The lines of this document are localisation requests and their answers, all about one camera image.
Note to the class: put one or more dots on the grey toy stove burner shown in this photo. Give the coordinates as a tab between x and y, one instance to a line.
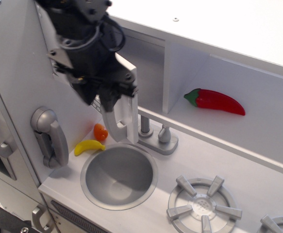
201	205

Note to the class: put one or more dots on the white toy kitchen shelf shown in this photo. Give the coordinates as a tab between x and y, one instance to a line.
168	71

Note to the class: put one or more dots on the yellow toy banana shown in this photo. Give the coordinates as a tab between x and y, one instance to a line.
88	145

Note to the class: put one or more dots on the grey toy faucet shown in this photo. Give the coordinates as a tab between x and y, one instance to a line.
159	139

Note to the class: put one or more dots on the grey oven door handle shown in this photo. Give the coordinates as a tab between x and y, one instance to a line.
42	221

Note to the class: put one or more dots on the grey round toy sink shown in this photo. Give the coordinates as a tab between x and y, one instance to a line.
119	178

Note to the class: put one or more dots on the orange toy fruit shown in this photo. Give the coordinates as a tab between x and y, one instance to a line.
100	132

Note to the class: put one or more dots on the red toy chili pepper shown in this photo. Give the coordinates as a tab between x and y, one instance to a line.
209	99

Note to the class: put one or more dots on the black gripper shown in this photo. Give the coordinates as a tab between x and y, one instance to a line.
92	68

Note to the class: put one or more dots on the grey microwave door handle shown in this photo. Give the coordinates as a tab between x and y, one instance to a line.
113	119

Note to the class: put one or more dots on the grey toy wall phone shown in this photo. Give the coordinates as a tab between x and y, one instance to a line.
50	137

